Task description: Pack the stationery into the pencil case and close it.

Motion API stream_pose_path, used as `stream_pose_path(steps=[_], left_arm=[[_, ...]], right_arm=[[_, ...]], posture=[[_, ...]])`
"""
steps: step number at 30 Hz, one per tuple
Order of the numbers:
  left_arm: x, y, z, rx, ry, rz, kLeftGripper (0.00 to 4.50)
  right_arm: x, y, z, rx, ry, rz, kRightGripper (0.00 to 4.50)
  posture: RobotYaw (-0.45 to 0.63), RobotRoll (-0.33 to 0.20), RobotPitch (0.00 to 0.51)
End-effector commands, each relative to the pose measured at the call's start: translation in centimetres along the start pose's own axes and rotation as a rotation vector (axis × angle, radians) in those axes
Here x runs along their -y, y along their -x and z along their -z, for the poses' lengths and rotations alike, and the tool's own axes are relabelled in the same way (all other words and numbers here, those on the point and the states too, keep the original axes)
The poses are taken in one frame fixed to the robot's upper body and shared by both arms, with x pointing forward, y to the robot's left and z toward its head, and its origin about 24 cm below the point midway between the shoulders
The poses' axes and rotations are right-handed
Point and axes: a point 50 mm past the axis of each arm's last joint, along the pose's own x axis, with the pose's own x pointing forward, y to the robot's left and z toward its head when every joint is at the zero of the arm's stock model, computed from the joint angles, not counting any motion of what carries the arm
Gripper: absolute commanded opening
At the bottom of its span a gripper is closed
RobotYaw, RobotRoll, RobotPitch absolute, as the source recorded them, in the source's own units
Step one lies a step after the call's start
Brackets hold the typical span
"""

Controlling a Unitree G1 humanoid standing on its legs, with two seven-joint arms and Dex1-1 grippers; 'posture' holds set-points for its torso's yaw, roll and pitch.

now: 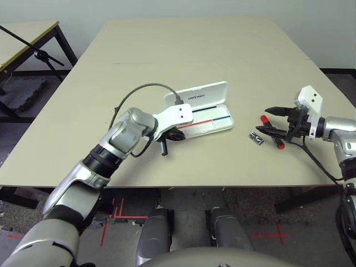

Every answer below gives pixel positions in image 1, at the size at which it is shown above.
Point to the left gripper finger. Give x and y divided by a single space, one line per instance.
178 135

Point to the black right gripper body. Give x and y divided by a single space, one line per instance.
297 122

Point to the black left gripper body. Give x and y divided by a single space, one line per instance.
164 148

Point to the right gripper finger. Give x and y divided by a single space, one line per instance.
278 111
271 130

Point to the black marker with red cap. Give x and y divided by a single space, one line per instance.
265 119

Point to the white plastic pencil case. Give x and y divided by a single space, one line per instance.
211 91

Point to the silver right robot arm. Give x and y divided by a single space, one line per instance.
336 126

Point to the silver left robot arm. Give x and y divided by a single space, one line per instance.
122 133

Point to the grey robot left leg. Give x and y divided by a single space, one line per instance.
155 236

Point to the grey robot leg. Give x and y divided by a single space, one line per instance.
229 231
155 236

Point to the grey robot right leg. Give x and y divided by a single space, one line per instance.
229 231

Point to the grey robot torso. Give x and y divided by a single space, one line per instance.
219 258

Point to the dark grey foam mat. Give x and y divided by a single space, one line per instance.
22 91

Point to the black tripod stand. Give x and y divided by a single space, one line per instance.
41 54

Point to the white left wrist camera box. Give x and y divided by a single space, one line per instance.
178 114

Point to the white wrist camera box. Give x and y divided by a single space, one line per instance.
308 96
178 114

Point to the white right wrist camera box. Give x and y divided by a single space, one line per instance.
308 96

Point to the beige side table black frame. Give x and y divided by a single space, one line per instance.
27 32

